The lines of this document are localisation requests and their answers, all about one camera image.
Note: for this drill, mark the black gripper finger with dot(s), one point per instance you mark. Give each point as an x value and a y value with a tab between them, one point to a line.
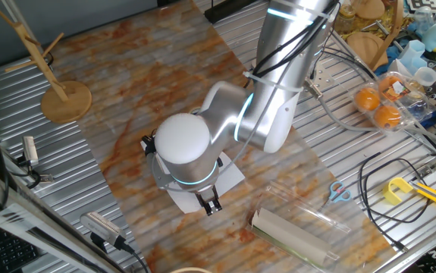
217	204
207	208

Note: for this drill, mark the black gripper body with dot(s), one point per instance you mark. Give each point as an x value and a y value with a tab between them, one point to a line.
208	193

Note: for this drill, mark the white paper sheet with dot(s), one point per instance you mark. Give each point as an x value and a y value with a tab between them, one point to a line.
229	174

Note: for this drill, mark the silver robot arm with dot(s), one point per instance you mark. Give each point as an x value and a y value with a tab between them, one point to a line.
278	38

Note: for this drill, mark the beige round labelled object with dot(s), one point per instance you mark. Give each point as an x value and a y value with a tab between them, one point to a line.
191	270

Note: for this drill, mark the grey cardboard tube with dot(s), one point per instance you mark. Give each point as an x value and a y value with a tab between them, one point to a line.
289	235

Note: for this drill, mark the clear plastic package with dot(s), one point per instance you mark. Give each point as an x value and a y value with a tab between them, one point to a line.
305	206

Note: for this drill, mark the orange marble pattern mat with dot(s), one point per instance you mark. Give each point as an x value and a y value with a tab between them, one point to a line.
145	68

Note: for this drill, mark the wooden mug tree stand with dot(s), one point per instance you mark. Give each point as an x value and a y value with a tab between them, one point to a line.
66	102

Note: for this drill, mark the yellow plastic hook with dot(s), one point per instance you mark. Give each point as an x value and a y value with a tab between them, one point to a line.
392	191

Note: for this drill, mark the orange fruit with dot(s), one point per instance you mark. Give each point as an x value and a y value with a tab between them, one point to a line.
387	117
388	84
367	99

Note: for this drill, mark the black flat box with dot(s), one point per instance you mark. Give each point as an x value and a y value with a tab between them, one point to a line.
233	9

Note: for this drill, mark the black keyboard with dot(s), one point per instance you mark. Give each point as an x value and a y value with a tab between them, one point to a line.
9	250

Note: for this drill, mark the round wooden disc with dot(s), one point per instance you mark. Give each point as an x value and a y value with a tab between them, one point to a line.
365	47

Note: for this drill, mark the yellow utility knife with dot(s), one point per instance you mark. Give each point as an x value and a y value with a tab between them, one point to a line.
433	195

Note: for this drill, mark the clear plastic fruit carton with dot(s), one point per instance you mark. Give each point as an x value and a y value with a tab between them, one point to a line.
411	102

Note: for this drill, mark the glass jar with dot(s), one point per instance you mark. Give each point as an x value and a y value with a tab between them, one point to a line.
345	19

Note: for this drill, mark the wooden banana hanger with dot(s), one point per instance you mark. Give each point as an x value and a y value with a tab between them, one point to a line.
392	34

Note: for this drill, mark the white plastic cup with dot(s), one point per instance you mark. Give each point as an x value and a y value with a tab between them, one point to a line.
426	76

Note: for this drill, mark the pale blue hexagonal cup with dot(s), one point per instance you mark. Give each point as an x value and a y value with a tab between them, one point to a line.
413	55

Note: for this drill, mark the printed marker tag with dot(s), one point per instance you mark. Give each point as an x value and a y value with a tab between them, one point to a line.
428	4

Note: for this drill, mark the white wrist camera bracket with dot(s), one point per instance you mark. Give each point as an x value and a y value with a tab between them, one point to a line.
160	176

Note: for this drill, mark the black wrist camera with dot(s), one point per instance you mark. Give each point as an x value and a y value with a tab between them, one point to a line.
149	146

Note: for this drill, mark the ribbed silver camera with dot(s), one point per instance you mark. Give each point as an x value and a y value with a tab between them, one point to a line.
102	227

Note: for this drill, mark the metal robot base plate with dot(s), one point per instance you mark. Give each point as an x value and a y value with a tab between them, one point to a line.
322	77

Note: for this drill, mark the small silver camera on clamp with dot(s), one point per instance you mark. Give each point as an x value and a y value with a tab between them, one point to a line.
30	149

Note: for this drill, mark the aluminium frame beam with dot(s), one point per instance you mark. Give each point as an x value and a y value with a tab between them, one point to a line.
13	210

